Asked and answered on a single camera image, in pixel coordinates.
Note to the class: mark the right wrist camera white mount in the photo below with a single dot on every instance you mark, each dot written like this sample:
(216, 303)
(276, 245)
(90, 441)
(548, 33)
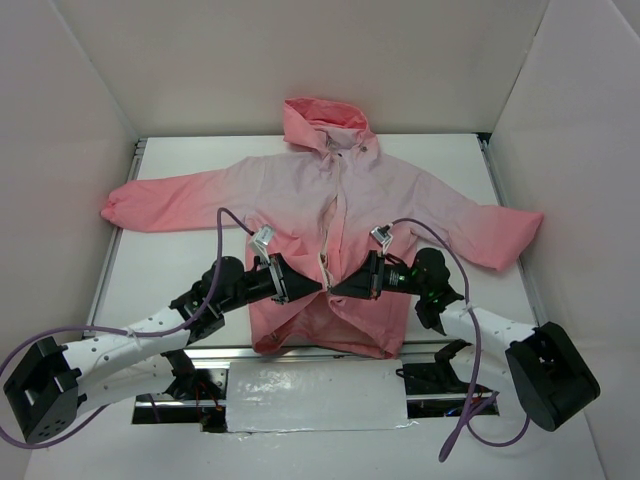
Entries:
(382, 236)

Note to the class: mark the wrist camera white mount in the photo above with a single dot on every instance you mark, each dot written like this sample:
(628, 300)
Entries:
(260, 240)
(382, 236)

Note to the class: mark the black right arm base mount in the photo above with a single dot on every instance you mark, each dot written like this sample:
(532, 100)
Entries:
(427, 370)

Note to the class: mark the pink hooded zip jacket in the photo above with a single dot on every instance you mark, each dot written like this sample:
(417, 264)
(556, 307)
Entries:
(323, 198)

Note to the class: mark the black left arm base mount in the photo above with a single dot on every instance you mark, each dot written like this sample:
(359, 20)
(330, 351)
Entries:
(189, 382)

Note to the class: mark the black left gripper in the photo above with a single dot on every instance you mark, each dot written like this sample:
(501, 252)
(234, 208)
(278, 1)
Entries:
(279, 279)

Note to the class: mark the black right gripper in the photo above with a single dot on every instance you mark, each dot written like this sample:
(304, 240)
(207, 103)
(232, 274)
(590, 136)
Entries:
(376, 275)

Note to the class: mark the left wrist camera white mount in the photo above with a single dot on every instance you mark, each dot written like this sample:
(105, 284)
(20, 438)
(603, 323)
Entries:
(260, 240)

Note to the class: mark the white foil covered panel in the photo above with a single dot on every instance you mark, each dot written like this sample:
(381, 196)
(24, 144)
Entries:
(338, 395)

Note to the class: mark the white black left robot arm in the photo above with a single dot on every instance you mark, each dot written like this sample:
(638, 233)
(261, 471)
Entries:
(52, 384)

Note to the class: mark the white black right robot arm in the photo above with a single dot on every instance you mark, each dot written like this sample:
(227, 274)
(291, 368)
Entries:
(540, 365)

